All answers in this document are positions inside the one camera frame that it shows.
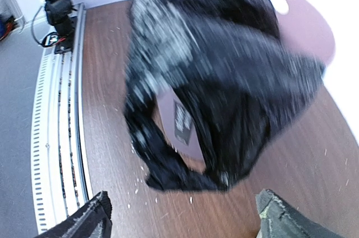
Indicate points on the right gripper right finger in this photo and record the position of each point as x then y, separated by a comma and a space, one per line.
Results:
280, 219

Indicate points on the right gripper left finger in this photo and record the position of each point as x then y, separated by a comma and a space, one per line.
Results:
93, 219

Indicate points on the black plastic trash bag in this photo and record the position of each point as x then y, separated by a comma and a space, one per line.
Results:
225, 61

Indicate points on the mauve plastic trash bin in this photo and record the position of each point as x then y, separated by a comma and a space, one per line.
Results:
302, 28

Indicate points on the aluminium front rail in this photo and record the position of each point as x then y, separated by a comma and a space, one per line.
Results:
59, 172

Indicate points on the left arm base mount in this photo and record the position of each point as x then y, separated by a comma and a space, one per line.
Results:
61, 44

